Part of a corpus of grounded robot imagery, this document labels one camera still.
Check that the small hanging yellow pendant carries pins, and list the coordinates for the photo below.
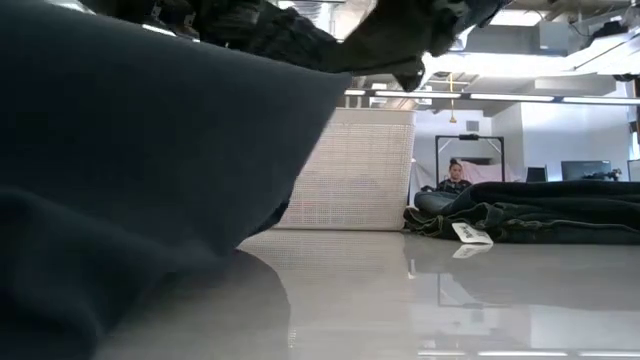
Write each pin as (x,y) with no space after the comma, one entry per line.
(452,119)

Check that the pink cloth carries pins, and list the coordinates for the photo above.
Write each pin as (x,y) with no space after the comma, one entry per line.
(487,172)

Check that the white paper tag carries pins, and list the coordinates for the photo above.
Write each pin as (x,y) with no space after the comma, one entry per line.
(470,233)

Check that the grey wall vent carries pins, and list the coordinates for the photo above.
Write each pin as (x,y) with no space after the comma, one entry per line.
(472,125)

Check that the black zip jacket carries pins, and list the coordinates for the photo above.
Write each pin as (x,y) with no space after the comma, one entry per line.
(125,175)

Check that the long linear ceiling light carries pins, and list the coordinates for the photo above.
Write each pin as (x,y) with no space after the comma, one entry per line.
(500,96)

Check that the black metal stand frame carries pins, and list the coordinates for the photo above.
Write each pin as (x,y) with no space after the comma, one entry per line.
(470,137)

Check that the black office chair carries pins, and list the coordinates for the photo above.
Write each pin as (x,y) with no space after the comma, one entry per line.
(536,175)

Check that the black computer monitor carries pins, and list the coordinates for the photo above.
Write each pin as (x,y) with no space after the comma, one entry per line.
(585,170)

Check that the dark blue jeans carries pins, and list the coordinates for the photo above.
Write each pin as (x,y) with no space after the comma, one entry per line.
(550,210)

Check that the white perforated laundry basket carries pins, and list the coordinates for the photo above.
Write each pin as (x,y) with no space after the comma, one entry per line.
(360,175)

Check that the person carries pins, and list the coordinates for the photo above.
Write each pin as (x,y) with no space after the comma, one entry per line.
(454,177)

